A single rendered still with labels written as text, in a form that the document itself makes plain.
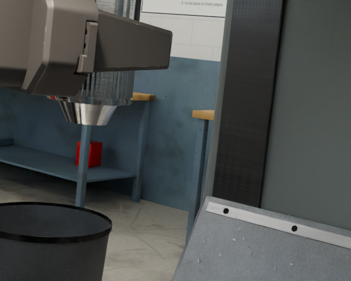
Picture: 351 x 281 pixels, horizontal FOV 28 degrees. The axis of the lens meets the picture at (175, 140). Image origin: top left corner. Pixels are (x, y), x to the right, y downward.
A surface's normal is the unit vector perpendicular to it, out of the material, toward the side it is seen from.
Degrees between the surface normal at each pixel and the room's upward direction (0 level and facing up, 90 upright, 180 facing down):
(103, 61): 90
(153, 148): 90
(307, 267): 63
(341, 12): 90
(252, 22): 90
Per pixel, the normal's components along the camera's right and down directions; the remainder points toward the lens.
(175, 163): -0.60, 0.04
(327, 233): -0.49, -0.41
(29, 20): 0.58, 0.16
